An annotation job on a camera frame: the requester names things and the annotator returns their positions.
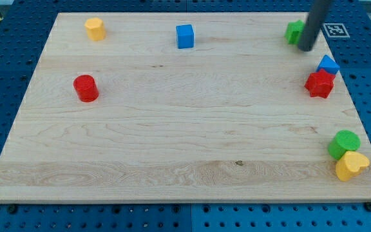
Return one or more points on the red star block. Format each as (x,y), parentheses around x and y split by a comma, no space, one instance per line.
(320,84)

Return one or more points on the green star block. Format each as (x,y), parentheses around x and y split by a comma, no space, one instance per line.
(293,31)

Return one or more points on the light wooden board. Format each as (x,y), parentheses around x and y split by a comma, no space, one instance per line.
(228,120)

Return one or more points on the blue cube block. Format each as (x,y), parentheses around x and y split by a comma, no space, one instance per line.
(185,36)

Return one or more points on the red cylinder block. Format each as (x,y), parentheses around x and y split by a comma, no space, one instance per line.
(86,88)

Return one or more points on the yellow hexagon block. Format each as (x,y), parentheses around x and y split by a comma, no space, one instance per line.
(95,29)

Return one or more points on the blue triangle block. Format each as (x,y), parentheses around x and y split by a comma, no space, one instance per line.
(328,64)

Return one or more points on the green cylinder block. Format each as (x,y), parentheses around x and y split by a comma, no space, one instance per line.
(343,141)

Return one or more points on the white fiducial marker tag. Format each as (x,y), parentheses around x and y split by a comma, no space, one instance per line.
(335,30)

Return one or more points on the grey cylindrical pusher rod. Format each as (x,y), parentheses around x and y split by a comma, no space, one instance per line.
(315,19)

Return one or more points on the yellow heart block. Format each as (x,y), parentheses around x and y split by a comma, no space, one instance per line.
(350,165)

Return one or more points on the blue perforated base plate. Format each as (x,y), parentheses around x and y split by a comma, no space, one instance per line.
(23,33)

